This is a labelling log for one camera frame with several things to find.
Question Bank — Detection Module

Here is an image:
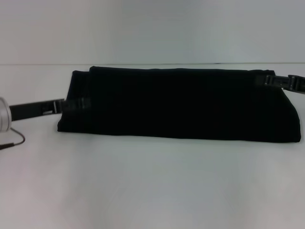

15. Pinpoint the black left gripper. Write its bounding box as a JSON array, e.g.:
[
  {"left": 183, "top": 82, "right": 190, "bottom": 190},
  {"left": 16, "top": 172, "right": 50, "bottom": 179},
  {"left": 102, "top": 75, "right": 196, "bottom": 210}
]
[{"left": 9, "top": 97, "right": 92, "bottom": 122}]

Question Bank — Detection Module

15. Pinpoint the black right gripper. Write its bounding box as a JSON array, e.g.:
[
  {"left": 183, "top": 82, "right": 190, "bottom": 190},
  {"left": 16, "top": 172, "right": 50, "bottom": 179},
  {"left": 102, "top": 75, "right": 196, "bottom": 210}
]
[{"left": 254, "top": 74, "right": 305, "bottom": 93}]

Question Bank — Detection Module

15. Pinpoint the black shirt with FREE print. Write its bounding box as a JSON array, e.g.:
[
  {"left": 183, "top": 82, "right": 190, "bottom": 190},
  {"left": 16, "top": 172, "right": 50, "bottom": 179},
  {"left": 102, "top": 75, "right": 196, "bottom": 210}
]
[{"left": 57, "top": 65, "right": 301, "bottom": 144}]

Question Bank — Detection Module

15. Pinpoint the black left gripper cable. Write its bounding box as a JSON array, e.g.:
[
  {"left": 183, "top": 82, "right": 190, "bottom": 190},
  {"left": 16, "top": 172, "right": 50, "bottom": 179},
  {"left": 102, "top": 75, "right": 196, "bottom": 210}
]
[{"left": 0, "top": 127, "right": 26, "bottom": 150}]

